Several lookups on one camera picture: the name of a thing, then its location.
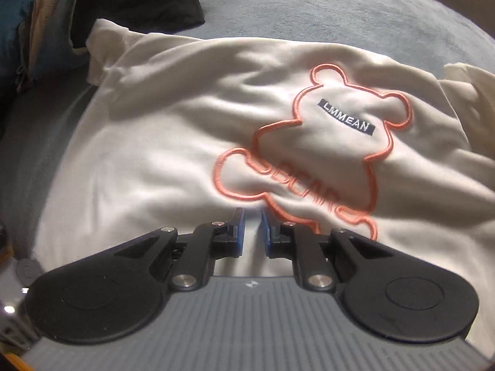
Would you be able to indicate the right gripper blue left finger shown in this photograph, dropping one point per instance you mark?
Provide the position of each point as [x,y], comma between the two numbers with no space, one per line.
[195,254]

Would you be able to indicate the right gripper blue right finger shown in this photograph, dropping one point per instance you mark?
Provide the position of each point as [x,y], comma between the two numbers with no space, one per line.
[305,249]

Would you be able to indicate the cream bear hoodie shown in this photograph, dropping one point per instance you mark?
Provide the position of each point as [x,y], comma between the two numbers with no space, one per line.
[181,131]

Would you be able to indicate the grey fleece bed blanket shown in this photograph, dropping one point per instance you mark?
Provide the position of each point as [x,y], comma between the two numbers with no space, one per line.
[36,125]

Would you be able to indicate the blue pillow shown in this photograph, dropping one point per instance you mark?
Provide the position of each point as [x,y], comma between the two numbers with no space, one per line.
[55,49]

